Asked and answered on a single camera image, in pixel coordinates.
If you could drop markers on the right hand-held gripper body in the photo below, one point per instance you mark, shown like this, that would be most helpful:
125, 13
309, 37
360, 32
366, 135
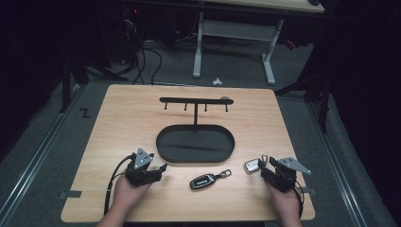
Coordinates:
283, 176

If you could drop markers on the metal floor rail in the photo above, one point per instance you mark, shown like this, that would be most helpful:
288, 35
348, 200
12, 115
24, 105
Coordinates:
337, 167
34, 160

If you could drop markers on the person's left hand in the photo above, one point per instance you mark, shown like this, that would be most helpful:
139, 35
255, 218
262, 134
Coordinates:
127, 194

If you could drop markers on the small white floor object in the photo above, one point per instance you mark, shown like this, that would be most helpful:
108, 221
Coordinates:
217, 82

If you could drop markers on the black key rack with tray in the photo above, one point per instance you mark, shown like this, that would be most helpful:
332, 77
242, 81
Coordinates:
195, 145

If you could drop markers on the black car key fob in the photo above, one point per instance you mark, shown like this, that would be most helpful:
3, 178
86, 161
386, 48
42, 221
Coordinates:
201, 182

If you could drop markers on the white-framed desk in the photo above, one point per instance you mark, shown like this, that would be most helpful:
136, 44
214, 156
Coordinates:
239, 31

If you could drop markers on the black metal stand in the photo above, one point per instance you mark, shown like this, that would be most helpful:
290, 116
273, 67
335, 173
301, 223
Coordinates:
66, 82
323, 101

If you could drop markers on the person's right hand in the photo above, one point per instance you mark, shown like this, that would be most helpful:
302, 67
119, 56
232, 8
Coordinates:
283, 200

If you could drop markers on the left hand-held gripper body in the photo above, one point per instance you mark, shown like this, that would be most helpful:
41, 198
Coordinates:
140, 171

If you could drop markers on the silver car key fob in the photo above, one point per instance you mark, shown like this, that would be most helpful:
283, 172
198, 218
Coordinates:
252, 165

